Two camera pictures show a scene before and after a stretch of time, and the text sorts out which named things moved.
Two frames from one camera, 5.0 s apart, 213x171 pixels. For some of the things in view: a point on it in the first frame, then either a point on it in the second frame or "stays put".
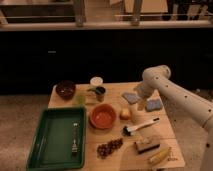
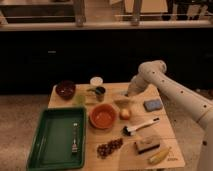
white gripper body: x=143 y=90 to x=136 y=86
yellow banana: x=159 y=155 stays put
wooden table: x=118 y=133 stays put
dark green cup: x=100 y=93 stays put
